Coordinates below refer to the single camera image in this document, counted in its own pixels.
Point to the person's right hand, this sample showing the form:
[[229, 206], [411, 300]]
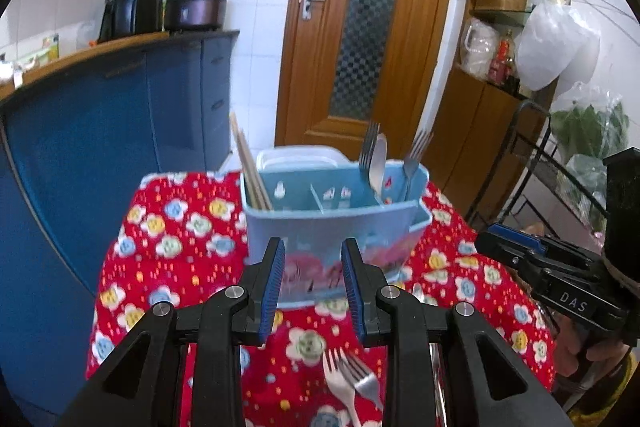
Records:
[[570, 347]]

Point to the bagged leafy greens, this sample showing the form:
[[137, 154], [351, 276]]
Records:
[[590, 127]]

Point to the light blue utensil box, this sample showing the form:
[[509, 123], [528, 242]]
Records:
[[310, 227]]

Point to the wooden chopstick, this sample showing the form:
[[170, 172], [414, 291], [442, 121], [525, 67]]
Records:
[[249, 167], [257, 177], [265, 192], [243, 157]]

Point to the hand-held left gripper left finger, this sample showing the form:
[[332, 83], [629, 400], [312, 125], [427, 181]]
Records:
[[272, 292]]

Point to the red packet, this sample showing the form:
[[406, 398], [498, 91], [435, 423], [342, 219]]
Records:
[[500, 67]]

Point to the white plastic jug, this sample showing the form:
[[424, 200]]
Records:
[[480, 52]]

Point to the blue counter cabinet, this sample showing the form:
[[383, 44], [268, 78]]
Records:
[[100, 157]]

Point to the red printed tablecloth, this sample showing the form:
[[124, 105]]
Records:
[[165, 257]]

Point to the black air fryer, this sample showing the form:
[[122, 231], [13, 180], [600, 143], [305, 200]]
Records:
[[130, 7]]

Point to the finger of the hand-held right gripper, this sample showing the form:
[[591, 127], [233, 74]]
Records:
[[500, 247]]

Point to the white plastic bag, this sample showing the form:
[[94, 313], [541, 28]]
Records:
[[545, 47]]

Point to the wooden shelf unit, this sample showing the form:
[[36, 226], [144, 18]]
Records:
[[470, 132]]

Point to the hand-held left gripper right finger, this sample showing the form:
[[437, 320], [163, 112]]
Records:
[[352, 292]]

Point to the clear plastic container lid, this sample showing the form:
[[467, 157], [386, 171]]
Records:
[[300, 157]]

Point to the dark rice cooker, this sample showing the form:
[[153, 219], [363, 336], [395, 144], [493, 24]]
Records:
[[195, 12]]

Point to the cream plastic spoon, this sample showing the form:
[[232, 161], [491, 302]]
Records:
[[379, 167]]

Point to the green yellow packet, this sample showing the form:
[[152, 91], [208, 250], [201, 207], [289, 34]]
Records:
[[50, 47]]

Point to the steel fork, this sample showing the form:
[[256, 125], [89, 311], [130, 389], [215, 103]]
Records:
[[369, 147], [412, 162], [365, 387]]

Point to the wooden door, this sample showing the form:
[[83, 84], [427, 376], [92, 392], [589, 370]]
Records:
[[320, 82]]

